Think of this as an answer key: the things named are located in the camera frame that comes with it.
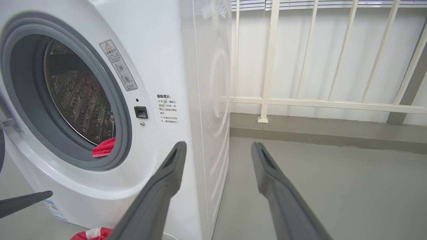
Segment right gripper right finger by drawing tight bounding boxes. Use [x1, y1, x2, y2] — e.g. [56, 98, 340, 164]
[251, 142, 332, 240]

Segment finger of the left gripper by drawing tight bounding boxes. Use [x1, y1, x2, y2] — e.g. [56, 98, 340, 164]
[0, 191, 53, 219]

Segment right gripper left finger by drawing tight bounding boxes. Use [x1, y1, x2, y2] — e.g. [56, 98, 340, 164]
[107, 141, 187, 240]

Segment black glass washing machine door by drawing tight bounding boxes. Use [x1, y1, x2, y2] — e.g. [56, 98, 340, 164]
[0, 128, 5, 174]

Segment red and white garment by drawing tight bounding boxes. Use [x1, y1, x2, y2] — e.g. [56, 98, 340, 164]
[69, 227, 114, 240]

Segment red textured cloth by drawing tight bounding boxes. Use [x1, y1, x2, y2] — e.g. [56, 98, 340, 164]
[92, 137, 116, 158]

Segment white washing machine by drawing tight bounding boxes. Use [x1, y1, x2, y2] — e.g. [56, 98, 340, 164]
[0, 0, 232, 240]

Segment white metal railing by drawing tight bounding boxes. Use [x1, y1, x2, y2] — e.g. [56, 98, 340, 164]
[219, 0, 427, 124]

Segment white window blinds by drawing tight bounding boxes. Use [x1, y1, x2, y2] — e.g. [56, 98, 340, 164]
[230, 0, 427, 11]

